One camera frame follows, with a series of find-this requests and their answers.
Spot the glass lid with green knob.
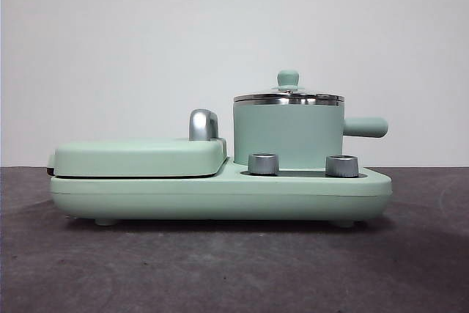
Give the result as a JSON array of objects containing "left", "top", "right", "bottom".
[{"left": 233, "top": 69, "right": 345, "bottom": 103}]

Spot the silver control knob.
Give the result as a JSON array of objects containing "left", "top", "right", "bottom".
[
  {"left": 325, "top": 154, "right": 359, "bottom": 177},
  {"left": 248, "top": 152, "right": 279, "bottom": 175}
]

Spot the mint green breakfast maker base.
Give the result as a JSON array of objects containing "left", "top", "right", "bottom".
[{"left": 50, "top": 156, "right": 394, "bottom": 227}]

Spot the mint green hinged grill cover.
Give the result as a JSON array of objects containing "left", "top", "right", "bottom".
[{"left": 47, "top": 136, "right": 228, "bottom": 178}]

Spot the chrome grill cover handle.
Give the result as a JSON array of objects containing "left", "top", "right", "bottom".
[{"left": 188, "top": 108, "right": 222, "bottom": 142}]

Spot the mint green pot with handle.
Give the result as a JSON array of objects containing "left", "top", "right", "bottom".
[{"left": 232, "top": 98, "right": 389, "bottom": 167}]

